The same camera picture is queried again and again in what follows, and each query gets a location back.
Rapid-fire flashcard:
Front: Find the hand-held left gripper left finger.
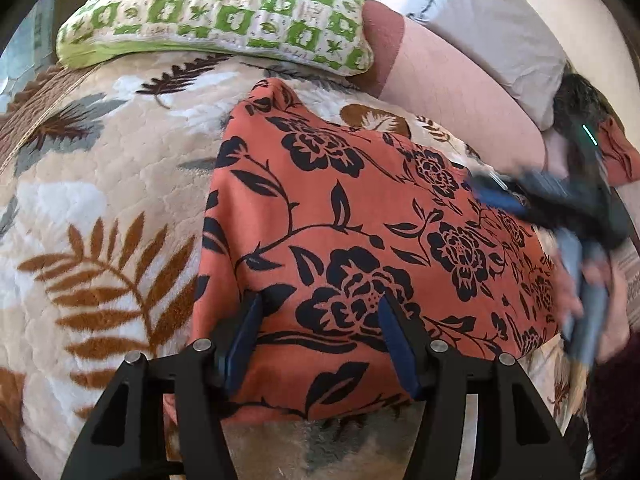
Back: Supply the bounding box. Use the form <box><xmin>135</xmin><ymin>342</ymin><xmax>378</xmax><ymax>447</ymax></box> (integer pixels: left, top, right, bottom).
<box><xmin>60</xmin><ymin>291</ymin><xmax>264</xmax><ymax>480</ymax></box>

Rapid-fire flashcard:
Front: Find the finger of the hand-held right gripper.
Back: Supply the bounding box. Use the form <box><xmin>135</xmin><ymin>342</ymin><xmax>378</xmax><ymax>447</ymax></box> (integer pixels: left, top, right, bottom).
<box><xmin>470</xmin><ymin>172</ymin><xmax>531</xmax><ymax>211</ymax></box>

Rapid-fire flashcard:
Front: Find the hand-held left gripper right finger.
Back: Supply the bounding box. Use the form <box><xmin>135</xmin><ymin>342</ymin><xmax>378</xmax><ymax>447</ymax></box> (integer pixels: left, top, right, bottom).
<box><xmin>377</xmin><ymin>295</ymin><xmax>586</xmax><ymax>480</ymax></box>

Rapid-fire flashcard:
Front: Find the orange black floral garment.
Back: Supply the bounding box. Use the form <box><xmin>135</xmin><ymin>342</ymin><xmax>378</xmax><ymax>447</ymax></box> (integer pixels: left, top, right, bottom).
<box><xmin>165</xmin><ymin>78</ymin><xmax>561</xmax><ymax>423</ymax></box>

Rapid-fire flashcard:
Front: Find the person's right hand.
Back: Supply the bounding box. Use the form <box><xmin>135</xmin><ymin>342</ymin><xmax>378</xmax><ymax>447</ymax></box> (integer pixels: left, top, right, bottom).
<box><xmin>552</xmin><ymin>255</ymin><xmax>635</xmax><ymax>365</ymax></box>

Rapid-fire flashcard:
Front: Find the rust coloured cloth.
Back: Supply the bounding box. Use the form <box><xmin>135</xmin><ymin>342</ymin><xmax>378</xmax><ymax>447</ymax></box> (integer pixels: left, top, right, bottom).
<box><xmin>597</xmin><ymin>117</ymin><xmax>640</xmax><ymax>183</ymax></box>

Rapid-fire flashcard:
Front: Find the pink bolster pillow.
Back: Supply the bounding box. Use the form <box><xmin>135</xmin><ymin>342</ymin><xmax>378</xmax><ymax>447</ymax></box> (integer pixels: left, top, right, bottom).
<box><xmin>362</xmin><ymin>0</ymin><xmax>548</xmax><ymax>176</ymax></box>

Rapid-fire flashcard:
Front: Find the dark furry cloth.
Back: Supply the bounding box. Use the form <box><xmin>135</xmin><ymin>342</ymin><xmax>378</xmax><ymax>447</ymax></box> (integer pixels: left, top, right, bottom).
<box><xmin>550</xmin><ymin>72</ymin><xmax>608</xmax><ymax>133</ymax></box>

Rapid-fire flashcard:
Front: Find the grey pillow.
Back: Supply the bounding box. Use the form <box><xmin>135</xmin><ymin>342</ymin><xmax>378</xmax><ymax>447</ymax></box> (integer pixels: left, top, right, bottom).
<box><xmin>405</xmin><ymin>0</ymin><xmax>568</xmax><ymax>128</ymax></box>

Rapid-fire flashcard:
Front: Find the leaf print quilted blanket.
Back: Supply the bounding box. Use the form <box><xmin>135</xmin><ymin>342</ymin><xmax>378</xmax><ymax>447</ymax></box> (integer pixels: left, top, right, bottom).
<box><xmin>0</xmin><ymin>52</ymin><xmax>591</xmax><ymax>480</ymax></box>

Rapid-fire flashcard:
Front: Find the brown quilted bedspread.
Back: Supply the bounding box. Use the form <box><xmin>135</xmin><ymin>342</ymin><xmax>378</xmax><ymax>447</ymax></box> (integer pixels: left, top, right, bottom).
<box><xmin>0</xmin><ymin>67</ymin><xmax>88</xmax><ymax>171</ymax></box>

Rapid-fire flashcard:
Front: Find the green checked pillow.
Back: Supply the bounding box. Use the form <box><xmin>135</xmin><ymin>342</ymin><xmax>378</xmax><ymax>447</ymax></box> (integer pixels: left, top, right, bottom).
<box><xmin>56</xmin><ymin>0</ymin><xmax>376</xmax><ymax>78</ymax></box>

